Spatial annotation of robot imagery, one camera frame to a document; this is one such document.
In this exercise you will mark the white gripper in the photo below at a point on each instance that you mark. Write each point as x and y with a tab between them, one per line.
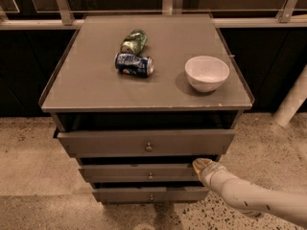
213	173

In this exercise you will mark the grey drawer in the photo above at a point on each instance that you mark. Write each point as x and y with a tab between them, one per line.
137	143
149	194
138	173

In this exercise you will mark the grey drawer cabinet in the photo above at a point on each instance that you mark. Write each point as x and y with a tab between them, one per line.
87	92

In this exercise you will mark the grey bottom drawer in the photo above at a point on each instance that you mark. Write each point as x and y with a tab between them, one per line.
149	194

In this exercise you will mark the grey top drawer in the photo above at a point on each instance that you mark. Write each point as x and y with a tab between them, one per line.
137	143

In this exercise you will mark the white diagonal pole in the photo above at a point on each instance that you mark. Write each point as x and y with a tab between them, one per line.
293	101

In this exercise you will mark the white bowl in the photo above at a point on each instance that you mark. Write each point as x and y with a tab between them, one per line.
205	73

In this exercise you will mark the green soda can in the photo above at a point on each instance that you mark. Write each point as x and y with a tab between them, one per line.
134	42

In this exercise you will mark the blue soda can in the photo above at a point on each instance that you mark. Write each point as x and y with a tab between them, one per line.
134	65

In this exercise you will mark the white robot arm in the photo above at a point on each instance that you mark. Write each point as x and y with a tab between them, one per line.
251	200

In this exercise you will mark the metal window railing frame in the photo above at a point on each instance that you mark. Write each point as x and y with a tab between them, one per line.
54	14

